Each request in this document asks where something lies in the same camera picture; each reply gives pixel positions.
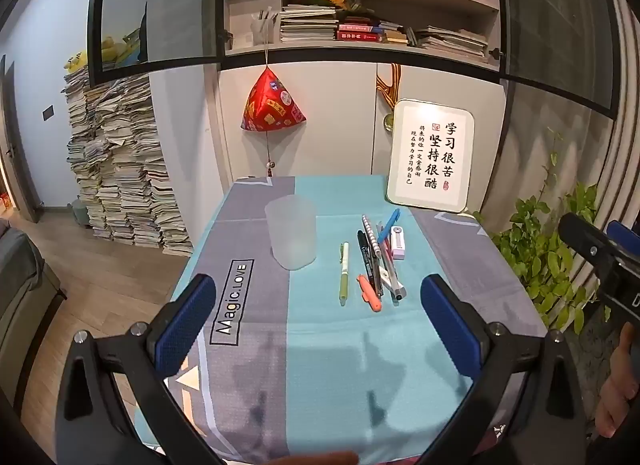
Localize white dotted pen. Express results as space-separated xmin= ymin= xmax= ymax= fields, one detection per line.
xmin=362 ymin=215 xmax=388 ymax=276

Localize green and white pen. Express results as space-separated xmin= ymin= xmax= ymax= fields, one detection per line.
xmin=339 ymin=242 xmax=350 ymax=307

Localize grey sofa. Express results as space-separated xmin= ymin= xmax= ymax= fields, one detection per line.
xmin=0 ymin=225 xmax=67 ymax=396

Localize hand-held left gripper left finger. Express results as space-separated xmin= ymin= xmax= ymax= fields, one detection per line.
xmin=55 ymin=274 xmax=226 ymax=465

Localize red pyramid hanging ornament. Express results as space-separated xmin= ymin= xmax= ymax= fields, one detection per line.
xmin=241 ymin=45 xmax=307 ymax=180

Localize stack of red books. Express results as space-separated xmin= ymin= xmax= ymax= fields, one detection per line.
xmin=337 ymin=17 xmax=408 ymax=46

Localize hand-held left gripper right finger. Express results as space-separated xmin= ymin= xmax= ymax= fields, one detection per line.
xmin=420 ymin=274 xmax=588 ymax=465

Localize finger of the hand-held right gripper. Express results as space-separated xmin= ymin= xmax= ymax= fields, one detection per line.
xmin=607 ymin=221 xmax=640 ymax=258
xmin=559 ymin=214 xmax=628 ymax=291

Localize framed calligraphy sign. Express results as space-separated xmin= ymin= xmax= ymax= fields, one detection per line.
xmin=386 ymin=98 xmax=475 ymax=214

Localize stack of magazines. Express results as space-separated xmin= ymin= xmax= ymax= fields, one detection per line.
xmin=279 ymin=5 xmax=339 ymax=44

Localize room door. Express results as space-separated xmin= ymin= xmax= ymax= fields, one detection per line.
xmin=0 ymin=55 xmax=40 ymax=224

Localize orange utility knife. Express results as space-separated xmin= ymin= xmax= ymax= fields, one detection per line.
xmin=356 ymin=273 xmax=383 ymax=312

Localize teal and grey tablecloth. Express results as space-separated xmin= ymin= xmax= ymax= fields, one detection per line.
xmin=135 ymin=175 xmax=551 ymax=465

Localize grey translucent pen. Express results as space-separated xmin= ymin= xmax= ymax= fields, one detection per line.
xmin=382 ymin=255 xmax=407 ymax=302

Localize yellow plush toy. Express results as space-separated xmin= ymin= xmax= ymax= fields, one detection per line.
xmin=63 ymin=35 xmax=143 ymax=73

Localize gold medal with striped ribbon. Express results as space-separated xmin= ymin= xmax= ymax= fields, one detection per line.
xmin=376 ymin=63 xmax=403 ymax=132

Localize messy pile of booklets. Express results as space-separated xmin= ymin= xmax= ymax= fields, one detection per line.
xmin=414 ymin=25 xmax=489 ymax=64

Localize frosted plastic cup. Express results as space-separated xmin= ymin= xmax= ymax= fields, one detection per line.
xmin=265 ymin=196 xmax=318 ymax=271

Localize black marker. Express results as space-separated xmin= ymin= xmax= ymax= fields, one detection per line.
xmin=357 ymin=230 xmax=383 ymax=297

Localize tall stacks of papers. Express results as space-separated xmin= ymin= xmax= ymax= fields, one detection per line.
xmin=62 ymin=65 xmax=193 ymax=256

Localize white pen holder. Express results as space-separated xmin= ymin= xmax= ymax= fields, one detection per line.
xmin=251 ymin=12 xmax=277 ymax=46

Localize glass cabinet door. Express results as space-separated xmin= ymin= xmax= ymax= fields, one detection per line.
xmin=495 ymin=0 xmax=626 ymax=118
xmin=87 ymin=0 xmax=223 ymax=78

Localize blue pen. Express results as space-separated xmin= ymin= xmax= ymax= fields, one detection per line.
xmin=376 ymin=208 xmax=401 ymax=246

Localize white pink correction tape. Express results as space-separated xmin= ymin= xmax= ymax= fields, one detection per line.
xmin=390 ymin=225 xmax=407 ymax=261

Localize green leafy plant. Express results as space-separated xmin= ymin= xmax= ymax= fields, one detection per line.
xmin=475 ymin=130 xmax=613 ymax=333

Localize person's right hand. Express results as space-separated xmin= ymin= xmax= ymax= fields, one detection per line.
xmin=596 ymin=322 xmax=640 ymax=440

